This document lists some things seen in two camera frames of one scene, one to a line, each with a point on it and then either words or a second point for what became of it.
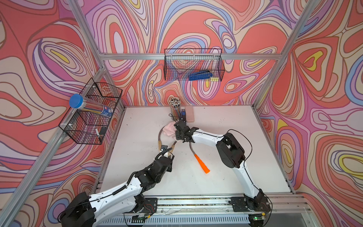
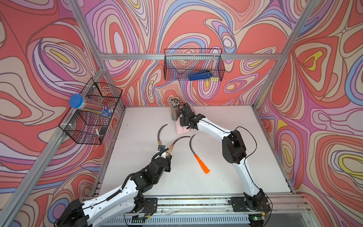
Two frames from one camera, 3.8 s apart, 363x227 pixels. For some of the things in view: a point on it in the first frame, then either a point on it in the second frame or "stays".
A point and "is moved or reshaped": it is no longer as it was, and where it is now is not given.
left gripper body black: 169,168 stays
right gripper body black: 179,135 -> 184,121
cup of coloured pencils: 175,103 stays
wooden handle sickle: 169,153 stays
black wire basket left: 91,126 stays
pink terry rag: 170,129 is moved or reshaped
